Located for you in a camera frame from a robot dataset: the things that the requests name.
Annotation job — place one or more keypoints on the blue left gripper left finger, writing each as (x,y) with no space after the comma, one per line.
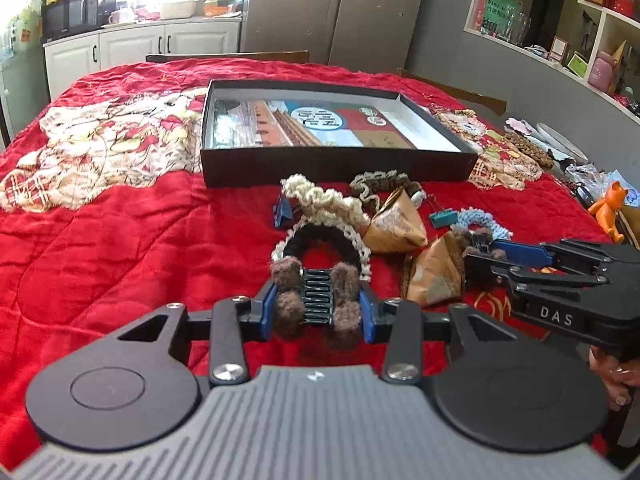
(260,319)

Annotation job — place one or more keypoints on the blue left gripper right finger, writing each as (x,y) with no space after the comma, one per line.
(373,318)

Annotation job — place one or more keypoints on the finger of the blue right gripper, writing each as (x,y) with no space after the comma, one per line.
(531,256)
(486,272)

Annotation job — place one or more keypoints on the brown pompom hair claw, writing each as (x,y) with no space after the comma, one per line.
(328,298)
(477,242)

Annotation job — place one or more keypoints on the brown paper pyramid sachet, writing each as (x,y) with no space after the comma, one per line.
(436,274)
(397,227)

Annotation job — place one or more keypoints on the light blue scrunchie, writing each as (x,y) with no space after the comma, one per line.
(482,219)

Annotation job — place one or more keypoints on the teal binder clip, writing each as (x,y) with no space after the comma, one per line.
(440,217)

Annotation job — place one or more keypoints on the black cream-edged scrunchie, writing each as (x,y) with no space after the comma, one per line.
(344,238)

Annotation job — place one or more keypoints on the cream ruffled scrunchie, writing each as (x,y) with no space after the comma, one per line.
(313,199)

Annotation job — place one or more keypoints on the olive cream-edged scrunchie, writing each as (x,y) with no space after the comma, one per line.
(367,186)

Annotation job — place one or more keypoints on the right hand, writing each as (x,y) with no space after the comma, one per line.
(619,378)

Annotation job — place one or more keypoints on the orange bear figurine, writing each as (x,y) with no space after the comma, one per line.
(605,210)

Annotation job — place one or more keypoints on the brown beaded mat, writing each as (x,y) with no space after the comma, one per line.
(531,150)

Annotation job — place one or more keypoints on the blue binder clip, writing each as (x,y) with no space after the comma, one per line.
(283,213)

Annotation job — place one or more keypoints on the white plate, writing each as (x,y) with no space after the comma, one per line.
(560,143)

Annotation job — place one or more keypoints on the black shallow cardboard box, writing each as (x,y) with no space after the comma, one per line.
(439,155)

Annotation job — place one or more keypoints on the red quilted bedspread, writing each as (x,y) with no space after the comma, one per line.
(68,277)

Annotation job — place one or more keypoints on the colourful book in box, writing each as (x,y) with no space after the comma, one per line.
(302,124)

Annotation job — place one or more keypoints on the dark wooden chair back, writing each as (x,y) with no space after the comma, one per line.
(297,56)

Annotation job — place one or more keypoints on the steel double-door refrigerator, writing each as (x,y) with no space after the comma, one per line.
(369,35)

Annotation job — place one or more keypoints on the cream bowl on counter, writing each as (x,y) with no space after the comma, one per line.
(179,9)

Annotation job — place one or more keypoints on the white kitchen cabinet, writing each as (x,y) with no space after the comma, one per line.
(70,58)

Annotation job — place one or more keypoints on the white mug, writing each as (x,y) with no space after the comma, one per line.
(122,16)

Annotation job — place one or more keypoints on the black microwave oven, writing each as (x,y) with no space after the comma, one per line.
(64,18)

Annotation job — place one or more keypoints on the white wall shelf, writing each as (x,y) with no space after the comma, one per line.
(589,41)

